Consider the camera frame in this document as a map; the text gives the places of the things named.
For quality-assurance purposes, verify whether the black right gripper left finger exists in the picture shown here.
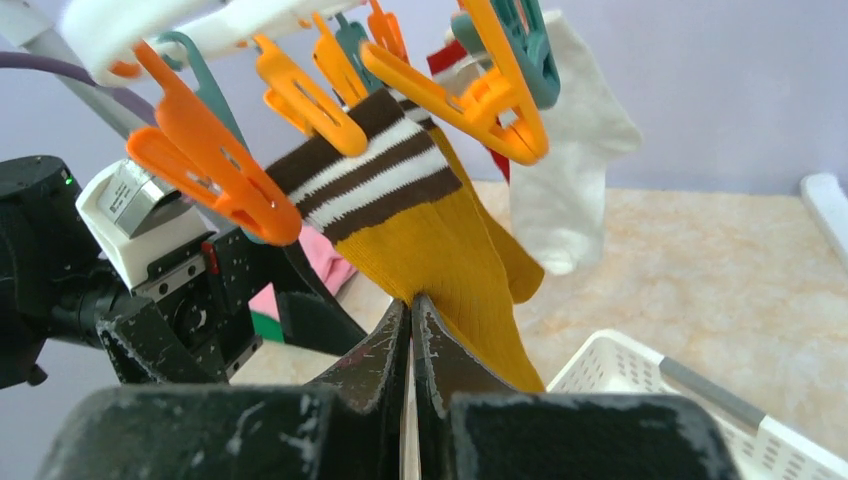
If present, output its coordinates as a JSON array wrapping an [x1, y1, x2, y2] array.
[[38, 300, 410, 480]]

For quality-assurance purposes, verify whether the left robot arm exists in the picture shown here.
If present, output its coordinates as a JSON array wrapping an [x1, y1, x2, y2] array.
[[1, 155, 365, 388]]

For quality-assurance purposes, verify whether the white sock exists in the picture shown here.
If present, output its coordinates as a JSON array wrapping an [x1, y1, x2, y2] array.
[[509, 10, 642, 276]]

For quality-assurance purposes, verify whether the white perforated plastic basket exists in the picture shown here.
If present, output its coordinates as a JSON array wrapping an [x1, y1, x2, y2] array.
[[548, 329, 847, 480]]

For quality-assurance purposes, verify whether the green folded cloth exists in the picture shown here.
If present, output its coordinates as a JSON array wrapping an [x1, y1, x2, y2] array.
[[251, 311, 285, 344]]

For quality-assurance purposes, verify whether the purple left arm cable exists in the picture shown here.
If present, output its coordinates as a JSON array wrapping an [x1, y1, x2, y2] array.
[[0, 50, 160, 127]]

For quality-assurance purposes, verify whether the mustard yellow striped sock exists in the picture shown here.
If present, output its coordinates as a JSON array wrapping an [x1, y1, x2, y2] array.
[[268, 89, 545, 392]]

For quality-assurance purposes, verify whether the white clothes rack stand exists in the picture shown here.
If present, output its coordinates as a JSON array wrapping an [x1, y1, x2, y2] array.
[[1, 1, 847, 263]]

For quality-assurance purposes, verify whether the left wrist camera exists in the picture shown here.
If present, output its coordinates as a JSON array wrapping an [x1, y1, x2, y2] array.
[[75, 158, 209, 289]]

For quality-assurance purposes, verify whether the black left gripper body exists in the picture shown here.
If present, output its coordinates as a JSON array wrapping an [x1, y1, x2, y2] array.
[[95, 228, 366, 384]]

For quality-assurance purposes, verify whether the pink folded cloth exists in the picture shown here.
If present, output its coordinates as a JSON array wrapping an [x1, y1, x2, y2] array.
[[249, 225, 357, 321]]

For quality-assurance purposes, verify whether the white round clip hanger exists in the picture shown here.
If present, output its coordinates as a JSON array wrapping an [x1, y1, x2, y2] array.
[[58, 0, 363, 87]]

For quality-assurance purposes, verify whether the teal clothes peg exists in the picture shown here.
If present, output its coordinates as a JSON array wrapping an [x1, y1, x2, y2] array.
[[451, 0, 560, 110]]

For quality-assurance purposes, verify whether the orange clothes peg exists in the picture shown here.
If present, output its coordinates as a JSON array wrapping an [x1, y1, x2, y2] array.
[[360, 1, 549, 165], [126, 41, 301, 246], [253, 35, 368, 156]]

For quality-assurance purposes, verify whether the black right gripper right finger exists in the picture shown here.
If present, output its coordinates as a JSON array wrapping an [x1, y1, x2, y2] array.
[[410, 295, 739, 479]]

